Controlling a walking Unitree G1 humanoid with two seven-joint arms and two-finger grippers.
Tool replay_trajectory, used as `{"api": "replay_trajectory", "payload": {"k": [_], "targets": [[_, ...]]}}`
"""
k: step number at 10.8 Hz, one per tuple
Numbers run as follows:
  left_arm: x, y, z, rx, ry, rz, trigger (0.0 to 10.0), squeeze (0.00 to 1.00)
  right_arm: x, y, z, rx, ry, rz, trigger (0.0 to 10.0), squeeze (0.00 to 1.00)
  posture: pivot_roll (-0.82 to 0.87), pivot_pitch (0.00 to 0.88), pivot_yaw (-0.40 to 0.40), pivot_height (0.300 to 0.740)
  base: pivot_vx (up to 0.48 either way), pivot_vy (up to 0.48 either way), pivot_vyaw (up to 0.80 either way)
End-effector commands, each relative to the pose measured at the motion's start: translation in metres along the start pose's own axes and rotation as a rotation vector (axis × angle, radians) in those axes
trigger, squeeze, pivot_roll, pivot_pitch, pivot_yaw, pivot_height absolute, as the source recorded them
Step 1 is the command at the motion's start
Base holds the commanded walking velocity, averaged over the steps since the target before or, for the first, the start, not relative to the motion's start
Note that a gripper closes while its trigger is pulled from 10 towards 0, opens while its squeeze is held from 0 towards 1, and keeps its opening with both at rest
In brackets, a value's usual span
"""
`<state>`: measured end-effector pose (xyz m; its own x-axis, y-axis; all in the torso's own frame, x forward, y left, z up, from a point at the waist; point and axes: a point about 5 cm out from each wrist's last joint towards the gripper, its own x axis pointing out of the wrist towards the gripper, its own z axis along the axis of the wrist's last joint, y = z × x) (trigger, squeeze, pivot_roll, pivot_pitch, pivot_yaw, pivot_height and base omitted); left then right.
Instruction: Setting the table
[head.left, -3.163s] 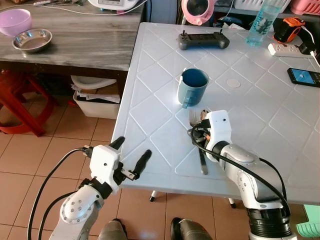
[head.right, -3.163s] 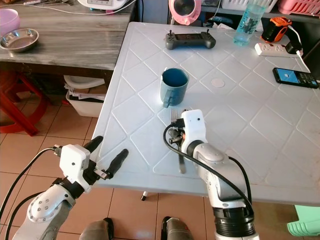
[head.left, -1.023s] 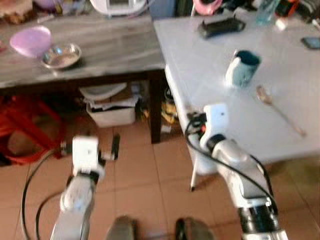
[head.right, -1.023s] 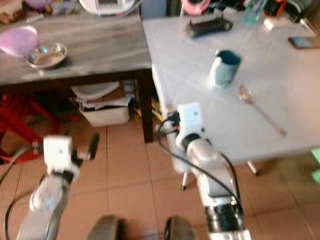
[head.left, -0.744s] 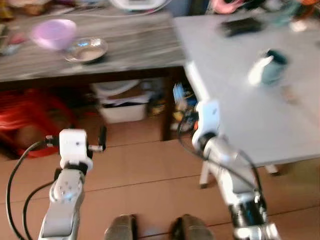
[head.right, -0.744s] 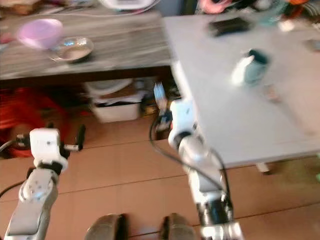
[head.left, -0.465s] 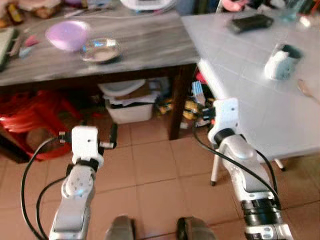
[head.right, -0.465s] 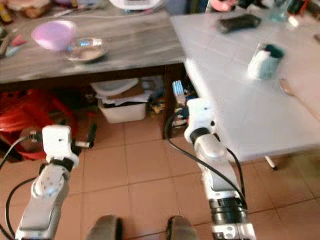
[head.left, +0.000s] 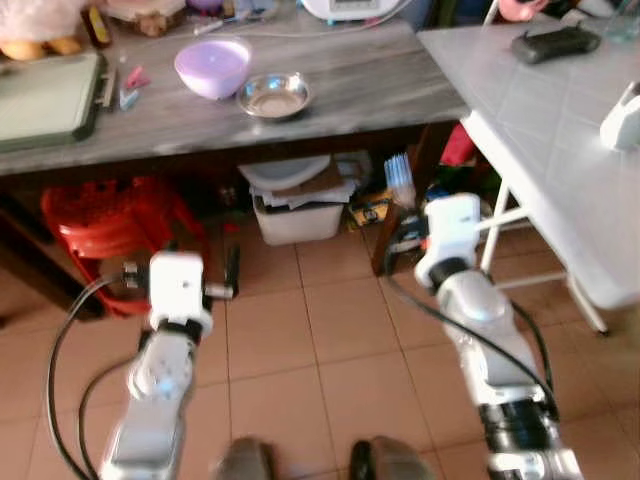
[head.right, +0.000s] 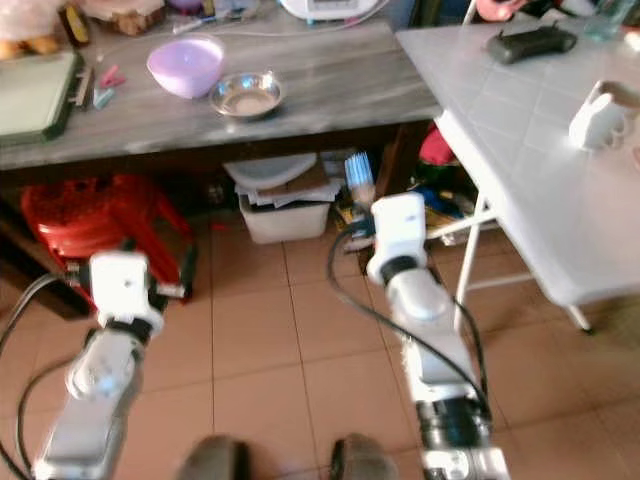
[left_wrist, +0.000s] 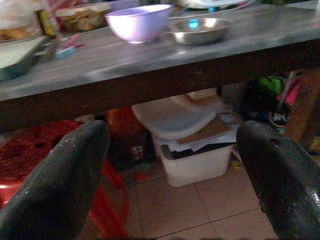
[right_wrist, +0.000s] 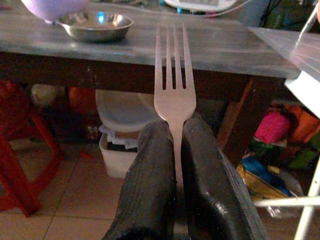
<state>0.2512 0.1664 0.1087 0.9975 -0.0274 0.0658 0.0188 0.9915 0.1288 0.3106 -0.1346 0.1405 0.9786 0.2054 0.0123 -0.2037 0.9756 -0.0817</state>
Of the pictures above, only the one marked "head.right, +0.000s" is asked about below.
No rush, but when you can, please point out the blue and white brush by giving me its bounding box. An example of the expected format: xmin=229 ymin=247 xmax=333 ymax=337
xmin=344 ymin=151 xmax=378 ymax=210

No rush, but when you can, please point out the white plastic storage bin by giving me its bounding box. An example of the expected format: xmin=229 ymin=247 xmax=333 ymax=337
xmin=239 ymin=193 xmax=334 ymax=247

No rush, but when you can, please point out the white round lid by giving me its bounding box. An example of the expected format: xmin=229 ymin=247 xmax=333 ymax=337
xmin=224 ymin=151 xmax=320 ymax=192

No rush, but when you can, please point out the red cloth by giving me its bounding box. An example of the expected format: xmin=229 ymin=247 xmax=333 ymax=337
xmin=417 ymin=124 xmax=457 ymax=168

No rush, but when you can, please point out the red plastic stool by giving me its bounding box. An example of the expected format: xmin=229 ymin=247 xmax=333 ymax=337
xmin=19 ymin=174 xmax=197 ymax=303

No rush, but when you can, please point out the grey marble top table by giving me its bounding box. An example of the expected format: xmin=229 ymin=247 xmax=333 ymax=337
xmin=0 ymin=12 xmax=445 ymax=321

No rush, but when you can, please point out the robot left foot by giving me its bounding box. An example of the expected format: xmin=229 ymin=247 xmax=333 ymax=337
xmin=177 ymin=434 xmax=252 ymax=480

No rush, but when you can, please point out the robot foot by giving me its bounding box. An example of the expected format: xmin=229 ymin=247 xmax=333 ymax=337
xmin=327 ymin=432 xmax=402 ymax=480
xmin=177 ymin=434 xmax=252 ymax=480

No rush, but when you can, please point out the small steel bowl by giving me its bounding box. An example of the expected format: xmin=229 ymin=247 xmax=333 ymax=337
xmin=209 ymin=70 xmax=286 ymax=122

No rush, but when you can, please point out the white folding table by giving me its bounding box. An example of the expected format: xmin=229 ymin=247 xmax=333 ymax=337
xmin=394 ymin=22 xmax=640 ymax=337

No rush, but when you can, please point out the blue clip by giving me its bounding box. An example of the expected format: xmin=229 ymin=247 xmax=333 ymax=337
xmin=91 ymin=86 xmax=118 ymax=110

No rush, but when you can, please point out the purple plastic bowl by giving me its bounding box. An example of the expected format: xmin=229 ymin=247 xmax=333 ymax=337
xmin=146 ymin=36 xmax=227 ymax=101

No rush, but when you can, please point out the pink clip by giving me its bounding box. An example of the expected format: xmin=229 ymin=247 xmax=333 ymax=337
xmin=98 ymin=64 xmax=128 ymax=90

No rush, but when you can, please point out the white appliance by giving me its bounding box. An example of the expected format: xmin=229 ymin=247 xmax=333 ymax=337
xmin=277 ymin=0 xmax=392 ymax=24

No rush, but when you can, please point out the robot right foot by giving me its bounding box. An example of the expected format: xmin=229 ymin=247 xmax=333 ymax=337
xmin=327 ymin=432 xmax=402 ymax=480

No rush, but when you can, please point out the green tray with black rim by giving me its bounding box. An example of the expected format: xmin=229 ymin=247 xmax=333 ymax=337
xmin=0 ymin=50 xmax=84 ymax=145

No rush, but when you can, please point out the black pouch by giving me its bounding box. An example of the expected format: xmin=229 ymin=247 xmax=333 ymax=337
xmin=486 ymin=23 xmax=580 ymax=67

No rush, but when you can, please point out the pink round object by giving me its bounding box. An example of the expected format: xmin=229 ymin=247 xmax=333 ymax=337
xmin=474 ymin=0 xmax=528 ymax=24

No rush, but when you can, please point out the white mug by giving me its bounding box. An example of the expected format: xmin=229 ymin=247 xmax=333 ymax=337
xmin=567 ymin=79 xmax=640 ymax=154

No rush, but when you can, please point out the pink plush toy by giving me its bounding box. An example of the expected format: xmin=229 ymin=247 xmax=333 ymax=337
xmin=0 ymin=0 xmax=63 ymax=60

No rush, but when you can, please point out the clear teal glass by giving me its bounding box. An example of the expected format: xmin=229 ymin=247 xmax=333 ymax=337
xmin=584 ymin=0 xmax=638 ymax=42

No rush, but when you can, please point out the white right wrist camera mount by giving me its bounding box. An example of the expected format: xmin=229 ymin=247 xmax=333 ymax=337
xmin=366 ymin=192 xmax=429 ymax=286

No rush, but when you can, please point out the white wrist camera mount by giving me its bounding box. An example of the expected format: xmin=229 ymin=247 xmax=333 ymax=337
xmin=366 ymin=192 xmax=429 ymax=286
xmin=89 ymin=249 xmax=167 ymax=337

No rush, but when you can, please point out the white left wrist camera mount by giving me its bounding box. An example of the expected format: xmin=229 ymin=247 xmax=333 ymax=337
xmin=89 ymin=249 xmax=167 ymax=337

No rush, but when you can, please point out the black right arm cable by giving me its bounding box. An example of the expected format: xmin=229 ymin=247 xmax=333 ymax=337
xmin=325 ymin=222 xmax=494 ymax=421

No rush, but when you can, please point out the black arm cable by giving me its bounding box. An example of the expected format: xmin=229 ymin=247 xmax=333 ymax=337
xmin=325 ymin=222 xmax=494 ymax=421
xmin=0 ymin=272 xmax=94 ymax=480

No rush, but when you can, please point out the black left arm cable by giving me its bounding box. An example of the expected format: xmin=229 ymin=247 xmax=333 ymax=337
xmin=0 ymin=272 xmax=94 ymax=480

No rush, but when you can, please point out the white cable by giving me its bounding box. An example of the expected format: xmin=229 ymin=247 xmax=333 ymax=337
xmin=171 ymin=14 xmax=383 ymax=40

